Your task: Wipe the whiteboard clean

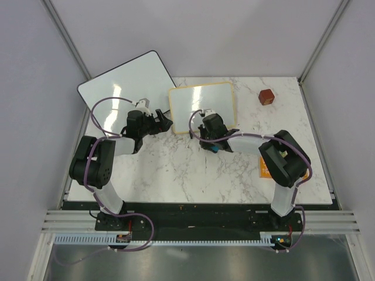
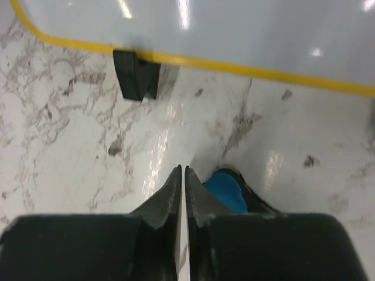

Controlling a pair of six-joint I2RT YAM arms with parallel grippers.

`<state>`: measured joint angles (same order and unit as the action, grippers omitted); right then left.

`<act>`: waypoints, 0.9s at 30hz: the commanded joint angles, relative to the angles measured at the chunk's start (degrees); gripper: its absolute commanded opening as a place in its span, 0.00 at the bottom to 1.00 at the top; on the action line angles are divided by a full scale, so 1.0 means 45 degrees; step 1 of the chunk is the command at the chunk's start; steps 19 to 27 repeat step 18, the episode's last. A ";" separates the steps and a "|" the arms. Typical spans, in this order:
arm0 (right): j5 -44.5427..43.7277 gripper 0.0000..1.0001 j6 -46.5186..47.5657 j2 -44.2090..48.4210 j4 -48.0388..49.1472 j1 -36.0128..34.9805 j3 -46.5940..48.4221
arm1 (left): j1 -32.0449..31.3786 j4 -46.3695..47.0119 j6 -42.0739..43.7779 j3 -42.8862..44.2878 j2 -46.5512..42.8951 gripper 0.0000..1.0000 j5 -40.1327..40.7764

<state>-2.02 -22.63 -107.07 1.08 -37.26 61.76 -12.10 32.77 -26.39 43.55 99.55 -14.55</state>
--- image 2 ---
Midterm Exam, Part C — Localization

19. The blue whiteboard eraser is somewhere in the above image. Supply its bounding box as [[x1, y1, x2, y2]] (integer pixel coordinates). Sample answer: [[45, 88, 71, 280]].
[[203, 165, 279, 214]]

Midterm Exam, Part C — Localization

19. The black whiteboard foot stand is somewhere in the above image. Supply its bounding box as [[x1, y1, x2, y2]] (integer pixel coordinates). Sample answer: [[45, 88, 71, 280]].
[[112, 50, 161, 102]]

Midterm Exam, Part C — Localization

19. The yellow framed small whiteboard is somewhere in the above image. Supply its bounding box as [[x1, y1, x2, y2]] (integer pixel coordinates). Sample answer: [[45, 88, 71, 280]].
[[11, 1, 374, 97]]

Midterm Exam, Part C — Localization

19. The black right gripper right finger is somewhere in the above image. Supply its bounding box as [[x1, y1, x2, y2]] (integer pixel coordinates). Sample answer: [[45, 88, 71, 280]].
[[185, 167, 367, 280]]

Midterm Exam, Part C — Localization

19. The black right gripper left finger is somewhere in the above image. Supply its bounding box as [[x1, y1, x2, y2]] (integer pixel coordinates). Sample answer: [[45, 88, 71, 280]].
[[1, 166, 182, 280]]

